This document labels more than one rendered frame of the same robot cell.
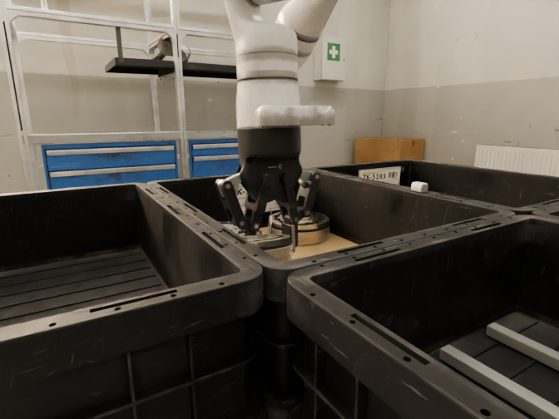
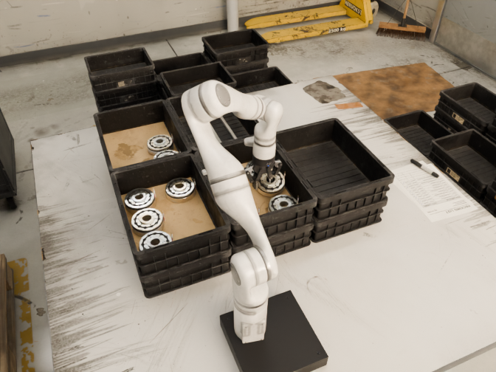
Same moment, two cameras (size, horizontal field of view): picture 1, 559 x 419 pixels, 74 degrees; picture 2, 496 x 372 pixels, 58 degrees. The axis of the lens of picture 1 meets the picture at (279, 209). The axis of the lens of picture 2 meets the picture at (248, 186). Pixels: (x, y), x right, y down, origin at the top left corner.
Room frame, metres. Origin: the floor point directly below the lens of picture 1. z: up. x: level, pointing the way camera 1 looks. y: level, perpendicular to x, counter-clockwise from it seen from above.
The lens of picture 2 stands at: (1.62, 0.13, 1.93)
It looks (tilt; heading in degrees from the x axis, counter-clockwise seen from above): 42 degrees down; 188
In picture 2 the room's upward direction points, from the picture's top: straight up
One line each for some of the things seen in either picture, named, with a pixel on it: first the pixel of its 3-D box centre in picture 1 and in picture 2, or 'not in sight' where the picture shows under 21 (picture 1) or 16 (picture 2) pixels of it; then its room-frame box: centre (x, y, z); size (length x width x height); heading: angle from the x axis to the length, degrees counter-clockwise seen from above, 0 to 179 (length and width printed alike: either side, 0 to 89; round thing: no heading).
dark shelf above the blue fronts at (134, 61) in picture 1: (204, 72); not in sight; (2.69, 0.52, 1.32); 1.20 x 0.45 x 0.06; 121
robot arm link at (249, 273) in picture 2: not in sight; (251, 277); (0.94, 0.04, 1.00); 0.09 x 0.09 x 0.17; 35
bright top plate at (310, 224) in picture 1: (299, 219); not in sight; (0.60, -0.03, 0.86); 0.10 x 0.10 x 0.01
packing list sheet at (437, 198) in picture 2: not in sight; (429, 189); (0.19, 0.66, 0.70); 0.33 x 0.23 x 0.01; 31
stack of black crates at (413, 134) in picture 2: not in sight; (418, 146); (-0.73, 0.85, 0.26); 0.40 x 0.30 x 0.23; 31
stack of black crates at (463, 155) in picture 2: not in sight; (468, 178); (-0.38, 1.05, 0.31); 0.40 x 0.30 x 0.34; 31
